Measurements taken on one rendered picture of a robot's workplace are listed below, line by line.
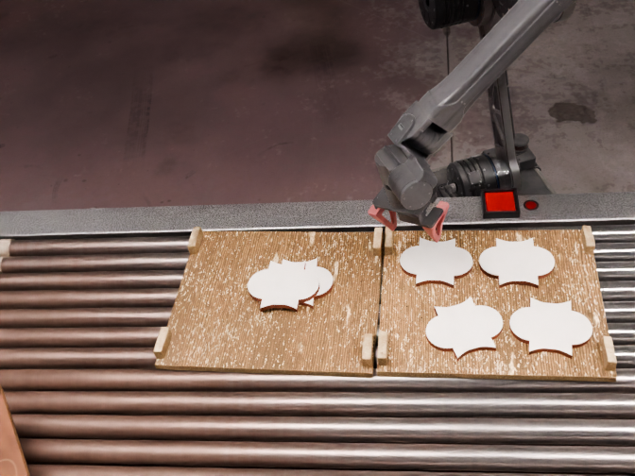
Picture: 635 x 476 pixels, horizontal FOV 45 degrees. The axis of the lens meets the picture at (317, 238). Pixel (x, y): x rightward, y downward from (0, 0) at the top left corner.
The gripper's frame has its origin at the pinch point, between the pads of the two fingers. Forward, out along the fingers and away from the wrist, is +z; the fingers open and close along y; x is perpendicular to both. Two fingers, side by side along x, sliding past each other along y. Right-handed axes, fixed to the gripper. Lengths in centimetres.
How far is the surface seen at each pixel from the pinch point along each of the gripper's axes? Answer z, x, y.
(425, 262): 9.0, 0.1, 0.1
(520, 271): 12.4, 6.3, 16.9
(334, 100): 94, 132, -141
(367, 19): 96, 197, -165
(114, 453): 2, -62, -27
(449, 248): 9.9, 5.3, 2.5
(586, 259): 16.0, 16.0, 25.8
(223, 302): 2.5, -27.2, -29.7
